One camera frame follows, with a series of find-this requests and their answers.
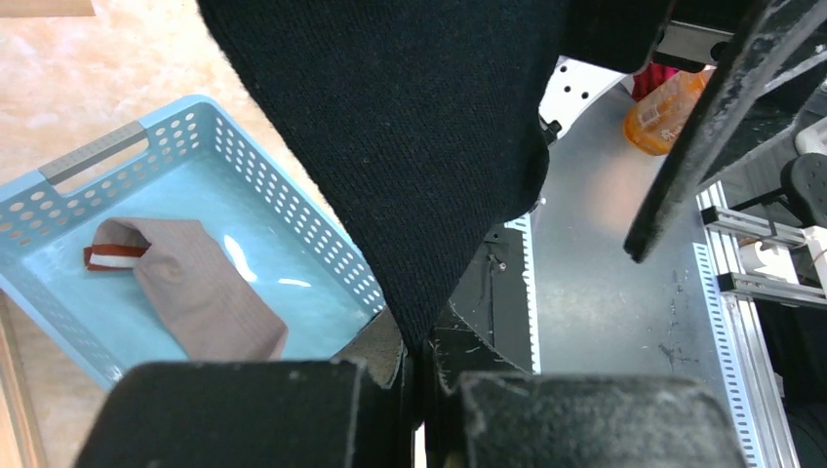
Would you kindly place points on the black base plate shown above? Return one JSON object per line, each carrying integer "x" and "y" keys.
{"x": 492, "y": 296}

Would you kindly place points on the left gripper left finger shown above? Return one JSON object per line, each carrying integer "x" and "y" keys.
{"x": 372, "y": 417}

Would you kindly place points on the beige sock striped cuff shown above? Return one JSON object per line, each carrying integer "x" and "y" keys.
{"x": 194, "y": 288}

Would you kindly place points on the blue plastic basket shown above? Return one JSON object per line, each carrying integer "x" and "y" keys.
{"x": 187, "y": 160}

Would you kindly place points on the aluminium frame rail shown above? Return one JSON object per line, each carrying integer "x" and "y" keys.
{"x": 747, "y": 263}

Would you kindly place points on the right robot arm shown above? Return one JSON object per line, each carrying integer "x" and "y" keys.
{"x": 573, "y": 87}

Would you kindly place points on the black sock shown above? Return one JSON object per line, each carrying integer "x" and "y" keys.
{"x": 417, "y": 120}

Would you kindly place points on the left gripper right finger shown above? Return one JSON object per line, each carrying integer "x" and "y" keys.
{"x": 452, "y": 357}

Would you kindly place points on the orange bottle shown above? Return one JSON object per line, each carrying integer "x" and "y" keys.
{"x": 665, "y": 99}

